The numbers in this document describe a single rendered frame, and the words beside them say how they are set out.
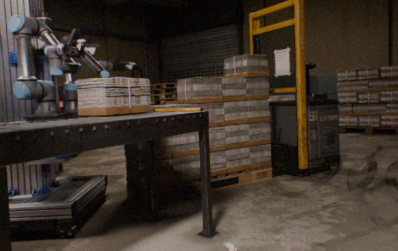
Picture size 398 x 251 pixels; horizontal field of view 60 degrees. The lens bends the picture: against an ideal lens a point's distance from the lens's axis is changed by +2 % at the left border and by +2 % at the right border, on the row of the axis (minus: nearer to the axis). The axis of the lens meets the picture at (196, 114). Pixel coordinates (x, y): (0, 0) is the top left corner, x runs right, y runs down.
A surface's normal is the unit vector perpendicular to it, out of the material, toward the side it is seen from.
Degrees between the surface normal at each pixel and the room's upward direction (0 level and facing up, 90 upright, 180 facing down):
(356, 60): 90
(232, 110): 89
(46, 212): 90
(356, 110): 89
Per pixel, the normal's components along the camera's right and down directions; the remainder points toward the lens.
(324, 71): -0.61, 0.07
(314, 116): 0.52, 0.02
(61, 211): -0.01, 0.05
